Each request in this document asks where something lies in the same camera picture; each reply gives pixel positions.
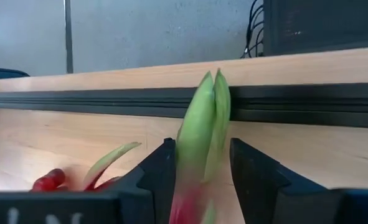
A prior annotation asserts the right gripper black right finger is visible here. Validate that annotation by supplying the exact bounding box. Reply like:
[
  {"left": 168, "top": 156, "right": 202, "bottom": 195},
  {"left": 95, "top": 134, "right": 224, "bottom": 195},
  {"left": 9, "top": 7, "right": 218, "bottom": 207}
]
[{"left": 229, "top": 138, "right": 328, "bottom": 224}]

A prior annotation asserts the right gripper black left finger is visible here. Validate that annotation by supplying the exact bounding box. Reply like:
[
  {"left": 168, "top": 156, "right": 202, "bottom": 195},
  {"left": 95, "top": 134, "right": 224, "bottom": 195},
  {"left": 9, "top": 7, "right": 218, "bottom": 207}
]
[{"left": 107, "top": 138, "right": 176, "bottom": 224}]

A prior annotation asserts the pink dragon fruit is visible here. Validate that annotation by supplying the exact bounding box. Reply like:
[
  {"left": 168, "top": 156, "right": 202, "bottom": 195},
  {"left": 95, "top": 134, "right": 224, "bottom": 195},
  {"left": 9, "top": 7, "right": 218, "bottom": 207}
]
[{"left": 31, "top": 68, "right": 232, "bottom": 224}]

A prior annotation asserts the large black box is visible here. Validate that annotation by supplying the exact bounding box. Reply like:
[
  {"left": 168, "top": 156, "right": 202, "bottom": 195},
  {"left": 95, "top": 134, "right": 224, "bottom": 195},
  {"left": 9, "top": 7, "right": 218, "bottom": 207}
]
[{"left": 262, "top": 0, "right": 368, "bottom": 57}]

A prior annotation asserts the dark rounded object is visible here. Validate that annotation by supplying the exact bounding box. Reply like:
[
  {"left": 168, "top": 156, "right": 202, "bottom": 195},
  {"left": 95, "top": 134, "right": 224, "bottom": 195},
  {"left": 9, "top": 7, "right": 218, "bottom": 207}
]
[{"left": 0, "top": 66, "right": 31, "bottom": 81}]

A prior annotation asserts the black aluminium table frame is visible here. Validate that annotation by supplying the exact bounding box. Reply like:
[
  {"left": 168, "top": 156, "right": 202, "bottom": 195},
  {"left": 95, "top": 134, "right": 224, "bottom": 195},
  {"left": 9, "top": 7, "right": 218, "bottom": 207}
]
[{"left": 0, "top": 82, "right": 368, "bottom": 129}]

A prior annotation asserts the black cable bundle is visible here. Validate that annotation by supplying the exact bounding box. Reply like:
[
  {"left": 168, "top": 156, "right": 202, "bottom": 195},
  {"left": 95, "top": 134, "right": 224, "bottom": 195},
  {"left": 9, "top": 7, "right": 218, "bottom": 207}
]
[{"left": 240, "top": 0, "right": 265, "bottom": 59}]

